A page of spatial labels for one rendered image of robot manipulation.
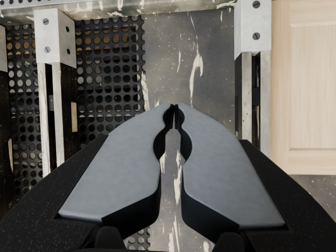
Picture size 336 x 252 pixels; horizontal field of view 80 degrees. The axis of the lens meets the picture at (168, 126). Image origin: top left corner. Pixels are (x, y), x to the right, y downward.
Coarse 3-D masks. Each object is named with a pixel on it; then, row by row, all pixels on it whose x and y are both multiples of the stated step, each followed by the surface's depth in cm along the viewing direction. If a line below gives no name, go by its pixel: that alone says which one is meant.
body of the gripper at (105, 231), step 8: (104, 232) 5; (112, 232) 5; (224, 232) 5; (232, 232) 5; (96, 240) 5; (104, 240) 5; (112, 240) 5; (120, 240) 5; (224, 240) 5; (232, 240) 5; (240, 240) 5; (88, 248) 4; (96, 248) 4; (104, 248) 4; (112, 248) 4; (120, 248) 5; (216, 248) 5; (224, 248) 5; (232, 248) 5; (240, 248) 5
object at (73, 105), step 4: (72, 104) 53; (72, 108) 53; (72, 112) 53; (72, 116) 53; (76, 116) 55; (72, 120) 53; (76, 120) 55; (72, 124) 53; (76, 124) 55; (72, 128) 53; (76, 128) 55
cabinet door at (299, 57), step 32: (288, 0) 46; (320, 0) 46; (288, 32) 47; (320, 32) 46; (288, 64) 47; (320, 64) 46; (288, 96) 47; (320, 96) 47; (288, 128) 48; (320, 128) 47; (288, 160) 48; (320, 160) 47
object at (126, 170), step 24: (144, 120) 10; (168, 120) 11; (120, 144) 8; (144, 144) 8; (96, 168) 7; (120, 168) 7; (144, 168) 7; (72, 192) 6; (96, 192) 6; (120, 192) 6; (144, 192) 6; (72, 216) 6; (96, 216) 6; (120, 216) 6; (144, 216) 7
